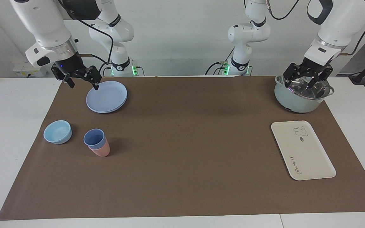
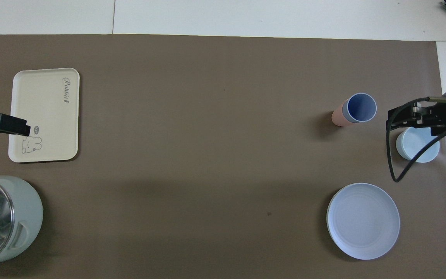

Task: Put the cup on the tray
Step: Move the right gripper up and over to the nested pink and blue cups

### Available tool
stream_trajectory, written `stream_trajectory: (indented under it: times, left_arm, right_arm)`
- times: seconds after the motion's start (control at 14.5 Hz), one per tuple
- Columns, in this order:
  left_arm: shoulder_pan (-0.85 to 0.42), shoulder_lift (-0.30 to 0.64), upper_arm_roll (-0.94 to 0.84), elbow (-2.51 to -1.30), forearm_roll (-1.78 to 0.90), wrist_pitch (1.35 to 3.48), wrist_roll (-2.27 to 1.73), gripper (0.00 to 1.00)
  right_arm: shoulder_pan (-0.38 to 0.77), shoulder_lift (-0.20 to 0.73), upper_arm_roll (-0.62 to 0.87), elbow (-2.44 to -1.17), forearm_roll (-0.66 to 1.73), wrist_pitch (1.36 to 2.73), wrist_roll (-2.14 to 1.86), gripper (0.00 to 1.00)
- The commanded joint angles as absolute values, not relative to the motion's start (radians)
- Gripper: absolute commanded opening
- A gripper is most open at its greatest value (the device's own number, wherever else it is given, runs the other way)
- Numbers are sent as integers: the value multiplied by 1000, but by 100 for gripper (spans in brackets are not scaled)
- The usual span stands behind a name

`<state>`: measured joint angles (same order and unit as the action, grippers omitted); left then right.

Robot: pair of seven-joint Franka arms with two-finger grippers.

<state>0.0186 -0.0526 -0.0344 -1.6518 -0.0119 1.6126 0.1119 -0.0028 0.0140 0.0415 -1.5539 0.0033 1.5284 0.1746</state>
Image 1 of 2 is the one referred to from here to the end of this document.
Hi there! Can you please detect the glass pot lid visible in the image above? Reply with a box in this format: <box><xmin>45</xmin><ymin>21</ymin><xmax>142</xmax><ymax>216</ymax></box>
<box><xmin>285</xmin><ymin>76</ymin><xmax>332</xmax><ymax>100</ymax></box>

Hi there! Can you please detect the blue plastic plate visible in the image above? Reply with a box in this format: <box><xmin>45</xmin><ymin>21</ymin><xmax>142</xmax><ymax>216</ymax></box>
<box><xmin>86</xmin><ymin>81</ymin><xmax>128</xmax><ymax>114</ymax></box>

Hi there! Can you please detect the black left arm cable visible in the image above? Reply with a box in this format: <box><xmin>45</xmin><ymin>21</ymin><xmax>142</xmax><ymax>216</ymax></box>
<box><xmin>265</xmin><ymin>0</ymin><xmax>365</xmax><ymax>57</ymax></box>

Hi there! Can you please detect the pink plastic cup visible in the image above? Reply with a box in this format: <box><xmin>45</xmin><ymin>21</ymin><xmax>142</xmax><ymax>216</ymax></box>
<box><xmin>88</xmin><ymin>138</ymin><xmax>110</xmax><ymax>157</ymax></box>

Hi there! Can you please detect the pale green cooking pot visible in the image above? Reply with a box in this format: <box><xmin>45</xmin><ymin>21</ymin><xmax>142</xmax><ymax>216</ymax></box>
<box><xmin>274</xmin><ymin>75</ymin><xmax>335</xmax><ymax>113</ymax></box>

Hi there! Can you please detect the black right base cable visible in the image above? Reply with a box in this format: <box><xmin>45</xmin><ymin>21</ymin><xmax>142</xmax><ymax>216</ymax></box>
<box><xmin>98</xmin><ymin>62</ymin><xmax>112</xmax><ymax>77</ymax></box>

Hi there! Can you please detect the black left base cable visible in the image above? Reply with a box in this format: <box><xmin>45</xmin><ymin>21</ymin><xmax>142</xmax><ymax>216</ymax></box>
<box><xmin>205</xmin><ymin>47</ymin><xmax>235</xmax><ymax>76</ymax></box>

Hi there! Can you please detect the blue plastic cup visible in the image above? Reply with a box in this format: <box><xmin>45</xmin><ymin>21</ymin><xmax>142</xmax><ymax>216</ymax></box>
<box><xmin>84</xmin><ymin>129</ymin><xmax>106</xmax><ymax>150</ymax></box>

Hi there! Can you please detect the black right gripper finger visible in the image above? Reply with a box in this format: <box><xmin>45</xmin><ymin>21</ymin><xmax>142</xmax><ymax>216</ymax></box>
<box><xmin>51</xmin><ymin>65</ymin><xmax>75</xmax><ymax>89</ymax></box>
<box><xmin>80</xmin><ymin>66</ymin><xmax>102</xmax><ymax>91</ymax></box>

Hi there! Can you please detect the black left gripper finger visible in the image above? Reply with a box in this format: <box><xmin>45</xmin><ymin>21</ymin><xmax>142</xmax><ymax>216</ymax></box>
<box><xmin>283</xmin><ymin>63</ymin><xmax>303</xmax><ymax>87</ymax></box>
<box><xmin>308</xmin><ymin>66</ymin><xmax>333</xmax><ymax>89</ymax></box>

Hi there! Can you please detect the light blue bowl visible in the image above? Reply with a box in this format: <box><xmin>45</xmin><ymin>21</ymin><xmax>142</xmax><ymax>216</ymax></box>
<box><xmin>43</xmin><ymin>120</ymin><xmax>72</xmax><ymax>145</ymax></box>

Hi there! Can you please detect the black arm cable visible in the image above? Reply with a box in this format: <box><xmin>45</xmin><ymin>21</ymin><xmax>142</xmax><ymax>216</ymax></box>
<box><xmin>265</xmin><ymin>0</ymin><xmax>365</xmax><ymax>57</ymax></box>
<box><xmin>59</xmin><ymin>0</ymin><xmax>115</xmax><ymax>76</ymax></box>

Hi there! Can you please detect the brown table mat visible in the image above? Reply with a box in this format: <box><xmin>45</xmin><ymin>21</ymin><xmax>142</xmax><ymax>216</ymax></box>
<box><xmin>0</xmin><ymin>76</ymin><xmax>365</xmax><ymax>220</ymax></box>

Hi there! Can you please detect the black base cable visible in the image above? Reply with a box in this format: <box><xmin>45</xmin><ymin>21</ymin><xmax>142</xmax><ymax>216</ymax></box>
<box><xmin>205</xmin><ymin>47</ymin><xmax>235</xmax><ymax>76</ymax></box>
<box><xmin>98</xmin><ymin>62</ymin><xmax>112</xmax><ymax>77</ymax></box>

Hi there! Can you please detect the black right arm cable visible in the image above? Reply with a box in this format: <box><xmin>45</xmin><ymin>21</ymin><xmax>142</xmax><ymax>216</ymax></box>
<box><xmin>59</xmin><ymin>0</ymin><xmax>115</xmax><ymax>76</ymax></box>

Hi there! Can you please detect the cream tray with bear print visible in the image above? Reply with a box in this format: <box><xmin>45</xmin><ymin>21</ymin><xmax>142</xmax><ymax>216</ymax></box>
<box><xmin>271</xmin><ymin>120</ymin><xmax>336</xmax><ymax>181</ymax></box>

